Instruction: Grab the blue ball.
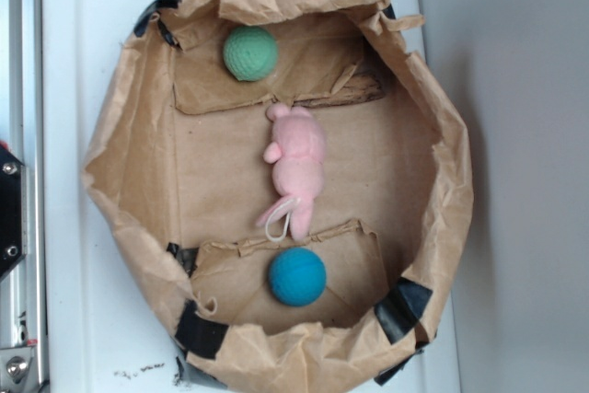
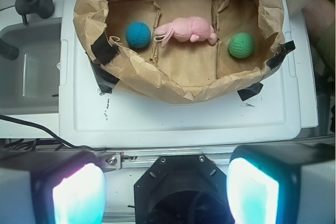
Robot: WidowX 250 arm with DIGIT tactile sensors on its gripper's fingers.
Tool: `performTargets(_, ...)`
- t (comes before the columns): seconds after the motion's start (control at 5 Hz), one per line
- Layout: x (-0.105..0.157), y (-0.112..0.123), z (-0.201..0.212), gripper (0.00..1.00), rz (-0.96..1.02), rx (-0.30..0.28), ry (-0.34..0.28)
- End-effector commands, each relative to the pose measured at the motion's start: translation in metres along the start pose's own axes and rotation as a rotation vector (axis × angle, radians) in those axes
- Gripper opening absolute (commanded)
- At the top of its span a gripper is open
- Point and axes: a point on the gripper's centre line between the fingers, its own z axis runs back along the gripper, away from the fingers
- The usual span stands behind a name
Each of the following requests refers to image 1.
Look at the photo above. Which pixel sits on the blue knitted ball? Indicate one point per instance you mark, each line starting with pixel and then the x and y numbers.
pixel 297 277

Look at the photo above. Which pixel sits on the green knitted ball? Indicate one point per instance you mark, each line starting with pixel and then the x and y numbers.
pixel 250 53

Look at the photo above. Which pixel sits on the pink plush toy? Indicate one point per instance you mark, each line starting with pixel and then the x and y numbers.
pixel 297 152

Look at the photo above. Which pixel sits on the brown paper bag bin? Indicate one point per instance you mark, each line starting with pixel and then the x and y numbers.
pixel 175 165

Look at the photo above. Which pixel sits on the black mounting plate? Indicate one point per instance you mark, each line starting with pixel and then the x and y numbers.
pixel 11 235

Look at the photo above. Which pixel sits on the silver aluminium frame rail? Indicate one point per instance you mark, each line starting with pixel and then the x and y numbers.
pixel 24 335

